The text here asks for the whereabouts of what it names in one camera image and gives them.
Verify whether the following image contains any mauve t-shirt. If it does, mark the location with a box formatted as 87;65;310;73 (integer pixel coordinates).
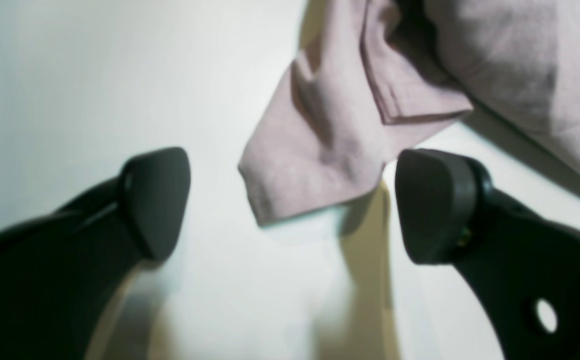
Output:
239;0;580;226

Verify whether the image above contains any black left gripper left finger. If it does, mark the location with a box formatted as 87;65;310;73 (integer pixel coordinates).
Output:
0;146;191;360

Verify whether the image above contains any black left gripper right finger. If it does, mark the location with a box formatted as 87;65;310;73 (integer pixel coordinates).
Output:
395;149;580;360

